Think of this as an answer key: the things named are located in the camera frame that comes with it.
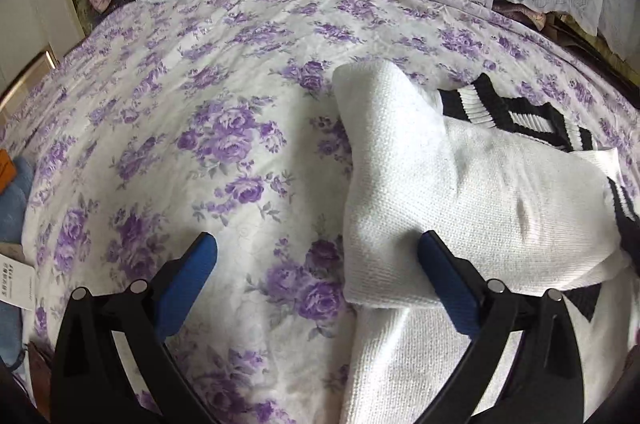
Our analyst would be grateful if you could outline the orange cloth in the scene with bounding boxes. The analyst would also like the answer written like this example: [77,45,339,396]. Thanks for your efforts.
[0,149,16,192]

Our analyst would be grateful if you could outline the folded blankets under lace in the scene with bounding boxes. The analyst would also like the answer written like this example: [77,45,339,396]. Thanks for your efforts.
[491,0,627,73]

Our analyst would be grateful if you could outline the white knit v-neck sweater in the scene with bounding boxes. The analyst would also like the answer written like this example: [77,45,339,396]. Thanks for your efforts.
[333,62,639,423]

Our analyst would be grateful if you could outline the white paper tag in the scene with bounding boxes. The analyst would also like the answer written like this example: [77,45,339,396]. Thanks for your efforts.
[0,255,36,311]

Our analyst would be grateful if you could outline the blue cloth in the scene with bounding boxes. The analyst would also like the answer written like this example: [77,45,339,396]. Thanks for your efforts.
[1,157,35,370]

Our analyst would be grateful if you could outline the purple floral bed sheet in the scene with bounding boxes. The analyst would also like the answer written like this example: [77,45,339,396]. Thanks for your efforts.
[1,0,639,423]

